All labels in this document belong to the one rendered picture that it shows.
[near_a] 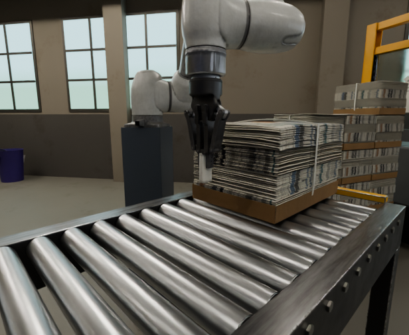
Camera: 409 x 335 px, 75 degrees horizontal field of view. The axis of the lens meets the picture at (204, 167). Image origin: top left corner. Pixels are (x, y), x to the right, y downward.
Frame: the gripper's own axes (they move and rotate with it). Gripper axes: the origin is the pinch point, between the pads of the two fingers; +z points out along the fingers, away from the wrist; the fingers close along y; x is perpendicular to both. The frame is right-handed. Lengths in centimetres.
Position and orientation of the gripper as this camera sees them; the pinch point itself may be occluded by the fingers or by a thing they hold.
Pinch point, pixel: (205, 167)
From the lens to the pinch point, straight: 63.5
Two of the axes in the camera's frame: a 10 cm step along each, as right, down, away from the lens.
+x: -7.2, 1.3, -6.9
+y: -7.0, -1.3, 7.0
